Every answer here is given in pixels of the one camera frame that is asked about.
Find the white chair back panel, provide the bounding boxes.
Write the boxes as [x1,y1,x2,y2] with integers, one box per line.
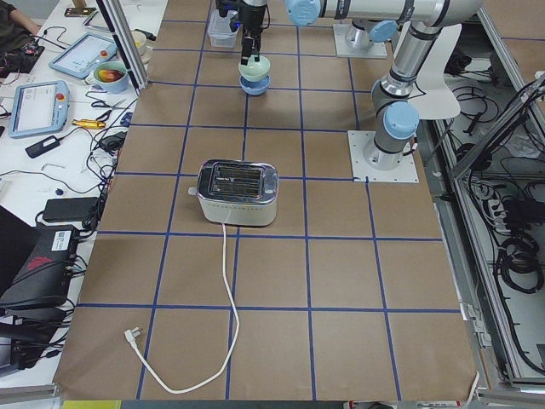
[409,24,462,120]

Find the black scissors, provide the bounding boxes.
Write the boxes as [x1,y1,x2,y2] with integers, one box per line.
[90,99,125,110]

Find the smartphone on desk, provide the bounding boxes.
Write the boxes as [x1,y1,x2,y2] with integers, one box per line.
[64,7,97,18]

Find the clear plastic food container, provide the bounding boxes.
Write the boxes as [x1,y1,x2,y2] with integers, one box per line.
[207,9,238,49]

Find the small black device on desk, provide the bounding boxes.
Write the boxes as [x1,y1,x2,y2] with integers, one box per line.
[26,135,60,158]

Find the silver white toaster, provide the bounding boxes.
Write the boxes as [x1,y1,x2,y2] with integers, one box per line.
[188,158,279,227]

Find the far blue teach pendant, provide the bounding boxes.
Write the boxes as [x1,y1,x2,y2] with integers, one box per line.
[49,33,118,79]

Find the near blue teach pendant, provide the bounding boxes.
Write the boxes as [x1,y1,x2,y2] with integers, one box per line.
[8,80,70,139]

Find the black power adapter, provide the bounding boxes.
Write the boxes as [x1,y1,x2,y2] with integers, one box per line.
[42,197,98,222]

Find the green bowl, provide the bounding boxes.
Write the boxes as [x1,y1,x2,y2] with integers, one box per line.
[238,55,271,82]

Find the blue bowl with fruit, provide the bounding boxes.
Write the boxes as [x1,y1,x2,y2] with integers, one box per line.
[85,60,129,94]

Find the gold yellow tool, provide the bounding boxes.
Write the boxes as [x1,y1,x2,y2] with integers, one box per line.
[72,119,106,130]

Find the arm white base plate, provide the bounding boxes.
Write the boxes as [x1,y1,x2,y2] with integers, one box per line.
[347,130,419,183]
[333,24,387,59]

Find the cream bowl with lemon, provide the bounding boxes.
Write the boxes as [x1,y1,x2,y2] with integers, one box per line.
[131,30,152,64]

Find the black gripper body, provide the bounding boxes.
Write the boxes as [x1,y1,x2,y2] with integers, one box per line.
[238,0,267,39]

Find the blue teach pendant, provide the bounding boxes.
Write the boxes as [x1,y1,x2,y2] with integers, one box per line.
[8,80,70,139]
[49,33,118,79]

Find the aluminium frame post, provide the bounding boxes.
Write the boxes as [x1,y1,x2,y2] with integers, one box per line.
[96,0,148,93]

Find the white toaster power cord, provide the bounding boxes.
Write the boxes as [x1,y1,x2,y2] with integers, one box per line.
[123,222,240,395]

